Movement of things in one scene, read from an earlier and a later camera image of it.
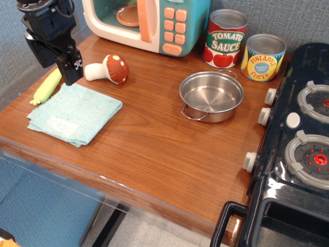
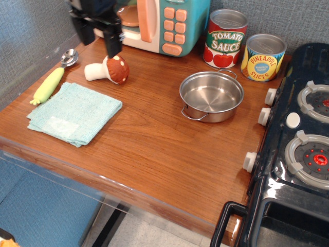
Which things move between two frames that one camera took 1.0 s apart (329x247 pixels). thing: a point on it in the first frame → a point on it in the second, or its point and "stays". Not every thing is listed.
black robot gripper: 53,22 → 102,11
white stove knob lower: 249,161 stays
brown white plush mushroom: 114,67 stays
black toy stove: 287,204 stays
